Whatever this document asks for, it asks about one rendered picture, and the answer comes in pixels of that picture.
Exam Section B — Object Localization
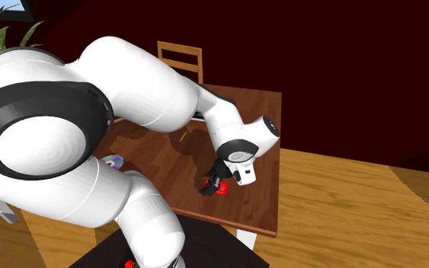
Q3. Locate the light wooden chair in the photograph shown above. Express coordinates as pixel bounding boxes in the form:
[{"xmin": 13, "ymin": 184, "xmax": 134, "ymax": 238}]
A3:
[{"xmin": 156, "ymin": 40, "xmax": 204, "ymax": 85}]

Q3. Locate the dark robot stand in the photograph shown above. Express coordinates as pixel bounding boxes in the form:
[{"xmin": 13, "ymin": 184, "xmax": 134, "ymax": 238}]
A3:
[{"xmin": 68, "ymin": 213, "xmax": 271, "ymax": 268}]

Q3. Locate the red flat card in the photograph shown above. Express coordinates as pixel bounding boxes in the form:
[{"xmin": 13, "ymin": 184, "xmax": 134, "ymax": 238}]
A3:
[{"xmin": 203, "ymin": 177, "xmax": 229, "ymax": 196}]

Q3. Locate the brown wooden table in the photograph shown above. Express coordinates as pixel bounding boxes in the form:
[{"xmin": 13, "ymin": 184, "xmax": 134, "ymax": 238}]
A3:
[{"xmin": 0, "ymin": 83, "xmax": 283, "ymax": 250}]

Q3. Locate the shiny compact disc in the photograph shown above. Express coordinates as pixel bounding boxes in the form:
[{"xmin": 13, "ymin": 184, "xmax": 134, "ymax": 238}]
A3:
[{"xmin": 99, "ymin": 155, "xmax": 125, "ymax": 171}]

